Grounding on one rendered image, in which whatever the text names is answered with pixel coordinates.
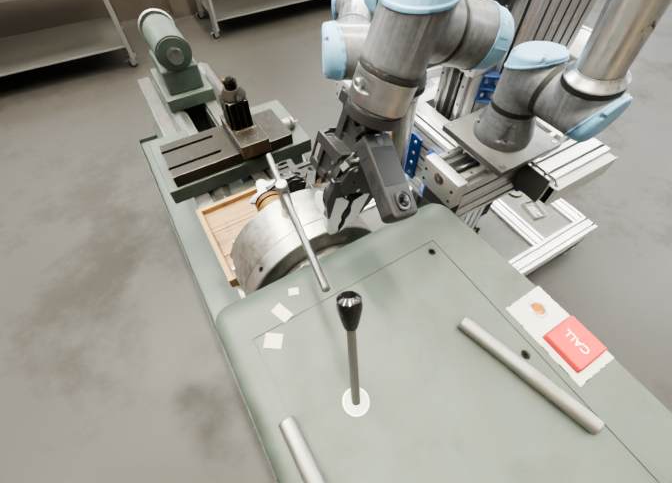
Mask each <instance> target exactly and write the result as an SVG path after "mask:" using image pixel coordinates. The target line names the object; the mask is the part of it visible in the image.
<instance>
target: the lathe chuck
mask: <svg viewBox="0 0 672 483"><path fill-rule="evenodd" d="M317 190H320V191H322V192H323V191H324V188H310V189H305V190H300V191H297V192H294V193H291V198H292V201H293V206H294V207H296V208H297V209H298V214H297V216H298V218H299V220H300V222H301V224H302V227H303V226H305V225H308V224H310V223H312V222H315V221H317V220H320V219H323V215H322V213H321V211H320V210H319V208H318V206H317V204H316V201H315V193H316V191H317ZM283 209H284V208H283V207H282V205H281V202H280V199H277V200H276V201H274V202H272V203H271V204H269V205H267V206H266V207H265V208H263V209H262V210H261V211H259V212H258V213H257V214H256V215H255V216H253V217H252V218H251V219H250V220H249V221H248V222H247V224H246V225H245V226H244V227H243V228H242V230H241V231H240V232H239V234H238V236H237V237H236V239H235V241H234V243H233V246H232V249H231V253H230V258H231V260H232V259H233V261H234V265H232V270H233V272H234V274H235V276H236V278H237V280H238V282H239V284H240V286H241V288H242V290H243V292H244V294H245V296H246V293H245V289H246V284H247V281H248V278H249V276H250V274H251V272H252V270H253V269H254V267H255V266H256V265H257V263H258V262H259V261H260V259H261V258H262V257H263V256H264V255H265V254H266V253H267V252H268V251H269V250H270V249H271V248H272V247H273V246H275V245H276V244H277V243H278V242H280V241H281V240H282V239H284V238H285V237H286V236H288V235H289V234H291V233H293V232H294V231H296V229H295V227H294V224H293V222H292V220H291V219H285V218H283V217H282V211H283ZM234 266H235V267H234Z"/></svg>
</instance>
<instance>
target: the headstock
mask: <svg viewBox="0 0 672 483"><path fill-rule="evenodd" d="M318 261H319V264H320V266H321V268H322V270H323V272H324V275H325V277H326V279H327V281H328V283H329V285H330V288H331V289H330V291H329V292H327V293H324V292H322V289H321V287H320V285H319V282H318V280H317V278H316V275H315V273H314V271H313V268H312V266H311V264H309V265H307V266H305V267H303V268H301V269H299V270H297V271H295V272H293V273H291V274H289V275H287V276H285V277H283V278H281V279H279V280H277V281H275V282H273V283H271V284H269V285H267V286H265V287H263V288H261V289H259V290H257V291H255V292H253V293H251V294H249V295H247V296H245V297H243V298H241V299H240V300H238V301H236V302H234V303H232V304H230V305H228V306H226V307H224V308H223V309H221V310H220V312H219V313H218V314H217V317H216V323H215V325H216V329H217V332H218V335H219V338H220V341H221V343H222V346H223V348H224V351H225V353H226V355H227V358H228V360H229V363H230V365H231V368H232V370H233V373H234V375H235V378H236V380H237V382H238V385H239V387H240V390H241V392H242V395H243V397H244V400H245V402H246V405H247V407H248V409H249V412H250V414H251V417H252V419H253V422H254V424H255V427H256V429H257V432H258V434H259V436H260V439H261V441H262V444H263V446H264V449H265V451H266V454H267V456H268V458H269V461H270V463H271V466H272V468H273V471H274V473H275V476H276V478H277V481H278V483H304V481H303V479H302V477H301V475H300V472H299V470H298V468H297V466H296V463H295V461H294V459H293V457H292V455H291V452H290V450H289V448H288V446H287V444H286V441H285V439H284V437H283V435H282V433H281V430H280V428H279V424H280V423H281V422H282V421H283V420H284V419H286V418H288V417H290V416H294V417H295V419H296V421H297V423H298V425H299V427H300V429H301V431H302V433H303V435H304V438H305V440H306V442H307V444H308V446H309V448H310V450H311V452H312V454H313V456H314V458H315V460H316V462H317V464H318V466H319V468H320V471H321V473H322V475H323V477H324V479H325V481H326V483H672V413H671V412H670V411H669V410H668V409H667V408H666V407H665V406H664V405H663V404H662V403H660V402H659V401H658V400H657V399H656V398H655V397H654V396H653V395H652V394H651V393H650V392H649V391H648V390H647V389H646V388H645V387H644V386H643V385H642V384H641V383H639V382H638V381H637V380H636V379H635V378H634V377H633V376H632V375H631V374H630V373H629V372H628V371H627V370H626V369H625V368H624V367H623V366H622V365H621V364H619V363H618V362H617V361H616V360H615V359H613V360H611V361H610V362H609V363H608V364H607V365H606V366H604V367H603V368H602V369H601V370H600V371H599V372H598V373H596V374H595V375H594V376H593V377H592V378H591V379H589V380H588V381H587V382H586V383H585V384H584V385H583V386H581V387H579V386H578V385H577V383H576V382H575V381H574V380H573V379H572V378H571V377H570V376H569V375H568V374H567V373H566V372H565V371H564V370H563V369H562V368H561V367H560V366H559V365H558V363H557V362H556V361H555V360H554V359H553V358H552V357H551V356H550V355H549V354H548V353H547V352H546V351H545V350H544V349H543V348H542V347H541V346H540V345H539V343H538V342H537V341H536V340H535V339H534V338H533V337H532V336H531V335H530V334H529V333H528V332H527V331H526V330H525V329H524V328H523V327H522V326H521V324H520V323H519V322H518V321H517V320H516V319H515V318H514V317H513V316H512V315H511V314H510V313H509V312H508V311H507V310H506V308H507V307H509V306H510V305H511V304H513V303H514V302H516V301H517V300H519V299H520V298H522V297H523V296H525V295H526V294H527V293H529V292H530V291H532V290H533V289H535V288H536V286H535V285H534V284H533V283H531V282H530V281H529V280H528V279H527V278H526V277H525V276H524V275H522V274H521V273H520V272H519V271H518V270H517V269H516V268H515V267H514V266H512V265H511V264H510V263H509V262H508V261H507V260H506V259H505V258H503V257H502V256H501V255H500V254H499V253H498V252H497V251H496V250H495V249H493V248H492V247H491V246H490V245H489V244H488V243H487V242H486V241H484V240H483V239H482V238H481V237H480V236H479V235H478V234H477V233H476V232H474V231H473V230H472V229H471V228H470V227H469V226H468V225H467V224H465V223H464V222H463V221H462V220H461V219H460V218H459V217H458V216H456V215H455V214H454V213H453V212H452V211H451V210H450V209H448V208H447V207H445V206H443V205H440V204H428V205H425V206H423V207H421V208H419V209H418V211H417V213H416V214H415V215H413V216H411V217H409V218H407V219H405V220H401V221H398V222H394V223H390V224H387V225H385V226H383V227H382V228H380V229H378V230H376V231H374V232H372V233H370V234H368V235H366V236H364V237H362V238H360V239H358V240H356V241H354V242H352V243H350V244H348V245H346V246H344V247H342V248H340V249H338V250H336V251H334V252H332V253H330V254H328V255H326V256H324V257H322V258H320V259H318ZM297 287H298V291H299V294H297V295H291V296H289V291H288V289H291V288H297ZM345 291H354V292H357V293H359V294H360V295H361V296H362V302H363V310H362V315H361V319H360V323H359V326H358V329H357V330H356V337H357V353H358V370H359V386H360V388H361V389H363V390H364V391H365V392H366V393H367V395H368V397H369V408H368V410H367V412H366V413H365V414H364V415H362V416H359V417H354V416H351V415H349V414H348V413H347V412H346V411H345V409H344V407H343V396H344V394H345V392H346V391H347V390H348V389H350V375H349V361H348V348H347V334H346V330H345V329H344V327H343V325H342V323H341V321H340V318H339V315H338V312H337V309H336V297H337V296H338V295H339V294H340V293H342V292H345ZM278 303H280V304H281V305H282V306H284V307H285V308H286V309H287V310H288V311H290V312H291V313H292V314H293V315H292V316H291V317H290V318H289V319H288V320H287V321H286V322H285V323H284V322H283V321H282V320H281V319H280V318H278V317H277V316H276V315H275V314H274V313H272V312H271V311H272V310H273V309H274V308H275V306H276V305H277V304H278ZM465 316H468V317H469V318H471V319H472V320H473V321H475V322H476V323H477V324H479V325H480V326H481V327H482V328H484V329H485V330H486V331H488V332H489V333H490V334H491V335H493V336H494V337H495V338H497V339H498V340H499V341H501V342H502V343H503V344H504V345H506V346H507V347H508V348H510V349H511V350H512V351H513V352H515V353H516V354H517V355H519V356H520V357H521V358H523V359H524V360H525V361H526V362H528V363H529V364H530V365H532V366H533V367H534V368H535V369H537V370H538V371H539V372H541V373H542V374H543V375H544V376H546V377H547V378H548V379H550V380H551V381H552V382H554V383H555V384H556V385H557V386H559V387H560V388H561V389H563V390H564V391H565V392H566V393H568V394H569V395H570V396H572V397H573V398H574V399H576V400H577V401H578V402H579V403H581V404H582V405H583V406H585V407H586V408H587V409H588V410H590V411H591V412H592V413H594V414H595V415H596V416H597V417H599V418H600V419H601V420H603V421H604V427H603V429H602V430H601V431H600V432H599V433H598V434H596V435H592V434H591V433H590V432H589V431H587V430H586V429H585V428H584V427H582V426H581V425H580V424H579V423H577V422H576V421H575V420H574V419H572V418H571V417H570V416H569V415H567V414H566V413H565V412H564V411H562V410H561V409H560V408H559V407H557V406H556V405H555V404H554V403H552V402H551V401H550V400H549V399H547V398H546V397H545V396H544V395H542V394H541V393H540V392H539V391H537V390H536V389H535V388H534V387H532V386H531V385H530V384H529V383H527V382H526V381H525V380H524V379H522V378H521V377H520V376H519V375H517V374H516V373H515V372H514V371H512V370H511V369H510V368H509V367H507V366H506V365H505V364H504V363H502V362H501V361H500V360H499V359H497V358H496V357H495V356H494V355H492V354H491V353H490V352H489V351H487V350H486V349H485V348H484V347H482V346H481V345H480V344H479V343H477V342H476V341H475V340H473V339H472V338H471V337H470V336H468V335H467V334H466V333H465V332H463V331H462V330H461V329H460V328H458V325H459V324H460V322H461V321H462V320H463V319H464V317H465ZM266 333H276V334H283V339H282V345H281V349H275V348H263V346H264V341H265V335H266Z"/></svg>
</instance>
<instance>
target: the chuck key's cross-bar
mask: <svg viewBox="0 0 672 483"><path fill-rule="evenodd" d="M266 159H267V161H268V163H269V166H270V168H271V171H272V173H273V176H274V178H275V181H276V182H277V181H278V180H282V178H281V176H280V174H279V171H278V169H277V166H276V164H275V162H274V159H273V157H272V155H271V154H270V153H268V154H267V155H266ZM282 198H283V200H284V203H285V205H286V208H287V210H288V213H289V215H290V217H291V220H292V222H293V224H294V227H295V229H296V231H297V234H298V236H299V238H300V241H301V243H302V245H303V248H304V250H305V252H306V254H307V257H308V259H309V261H310V264H311V266H312V268H313V271H314V273H315V275H316V278H317V280H318V282H319V285H320V287H321V289H322V292H324V293H327V292H329V291H330V289H331V288H330V285H329V283H328V281H327V279H326V277H325V275H324V272H323V270H322V268H321V266H320V264H319V261H318V259H317V257H316V255H315V253H314V251H313V248H312V246H311V244H310V242H309V240H308V237H307V235H306V233H305V231H304V229H303V227H302V224H301V222H300V220H299V218H298V216H297V213H296V211H295V209H294V207H293V204H292V202H291V200H290V197H289V195H288V193H284V194H282Z"/></svg>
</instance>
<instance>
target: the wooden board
mask: <svg viewBox="0 0 672 483"><path fill-rule="evenodd" d="M256 193H258V191H257V186H254V187H252V188H249V189H247V190H245V191H242V192H240V193H237V194H235V195H232V196H230V197H227V198H225V199H222V200H220V201H217V202H215V203H213V204H210V205H208V206H205V207H203V208H200V209H201V210H200V209H198V210H196V213H197V215H198V217H199V219H200V221H201V223H202V226H203V228H204V230H205V232H206V234H207V236H208V238H209V240H210V243H211V245H212V247H213V249H214V251H215V253H216V255H217V257H218V260H219V262H220V264H221V266H222V268H223V270H224V272H225V274H226V277H227V279H228V281H229V283H230V285H231V287H232V288H233V287H235V286H237V285H239V282H238V280H237V278H236V276H235V274H234V272H233V270H232V265H233V259H232V260H231V258H230V253H231V249H232V246H233V245H232V240H233V239H236V237H237V236H238V234H239V232H240V231H241V230H242V228H243V227H244V226H245V225H246V224H247V222H248V221H249V220H250V219H251V218H252V217H253V216H255V215H256V214H257V213H258V210H257V209H256V206H255V205H251V204H250V202H249V200H250V199H251V198H252V197H253V196H254V195H255V194H256Z"/></svg>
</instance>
